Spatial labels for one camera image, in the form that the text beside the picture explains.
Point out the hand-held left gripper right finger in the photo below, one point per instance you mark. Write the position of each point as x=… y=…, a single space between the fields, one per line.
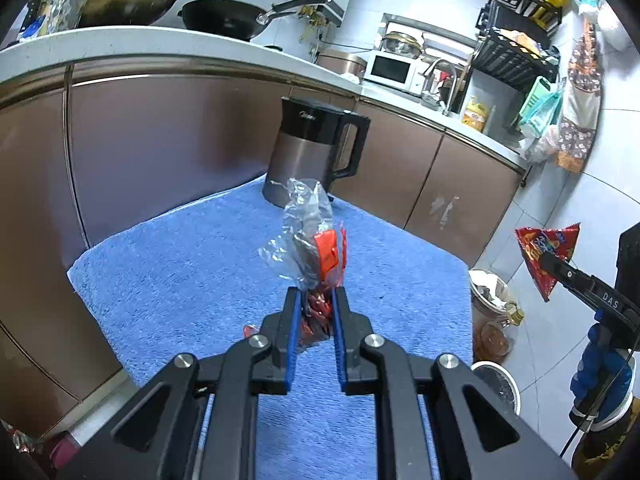
x=341 y=340

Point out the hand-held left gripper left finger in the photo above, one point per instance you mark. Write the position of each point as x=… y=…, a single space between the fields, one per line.
x=295 y=340

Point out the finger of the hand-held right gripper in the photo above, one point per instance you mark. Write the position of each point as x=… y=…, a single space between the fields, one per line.
x=580 y=282

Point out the red snack bag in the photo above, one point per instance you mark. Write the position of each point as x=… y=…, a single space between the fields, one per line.
x=537 y=247

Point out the clear red plastic wrapper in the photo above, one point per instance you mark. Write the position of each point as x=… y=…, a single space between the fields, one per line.
x=305 y=220

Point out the person's right hand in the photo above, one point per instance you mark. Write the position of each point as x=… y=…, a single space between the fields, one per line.
x=600 y=375

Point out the crumpled white paper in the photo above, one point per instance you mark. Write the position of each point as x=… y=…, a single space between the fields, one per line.
x=492 y=292

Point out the amber oil bottle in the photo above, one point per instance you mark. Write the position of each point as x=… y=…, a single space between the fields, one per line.
x=495 y=340

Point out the blue towel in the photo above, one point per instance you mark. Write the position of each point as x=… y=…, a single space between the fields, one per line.
x=200 y=270

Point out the white round container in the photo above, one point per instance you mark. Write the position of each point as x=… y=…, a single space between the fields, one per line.
x=500 y=385

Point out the patterned apron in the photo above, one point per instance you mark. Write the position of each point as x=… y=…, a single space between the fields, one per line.
x=580 y=110

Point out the black steel electric kettle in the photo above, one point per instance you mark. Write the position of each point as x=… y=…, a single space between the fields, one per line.
x=300 y=160

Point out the yellow detergent bottle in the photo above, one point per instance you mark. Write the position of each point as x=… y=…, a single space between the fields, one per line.
x=475 y=117

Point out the black dish rack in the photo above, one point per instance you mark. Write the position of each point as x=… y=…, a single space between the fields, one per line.
x=510 y=55

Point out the white plastic bag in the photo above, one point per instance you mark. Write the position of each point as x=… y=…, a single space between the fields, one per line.
x=614 y=25

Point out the brown kitchen cabinet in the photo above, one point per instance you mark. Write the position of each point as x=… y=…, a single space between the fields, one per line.
x=150 y=135

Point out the pink plastic object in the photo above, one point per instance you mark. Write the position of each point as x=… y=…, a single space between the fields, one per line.
x=65 y=452

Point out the steel faucet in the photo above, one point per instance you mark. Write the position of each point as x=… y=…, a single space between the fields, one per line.
x=440 y=67

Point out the white microwave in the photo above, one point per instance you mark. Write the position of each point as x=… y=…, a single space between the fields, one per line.
x=390 y=67

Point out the steel pot with lid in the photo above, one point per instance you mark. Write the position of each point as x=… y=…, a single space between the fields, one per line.
x=402 y=44

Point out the black wok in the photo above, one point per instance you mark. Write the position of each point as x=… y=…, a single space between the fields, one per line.
x=220 y=17

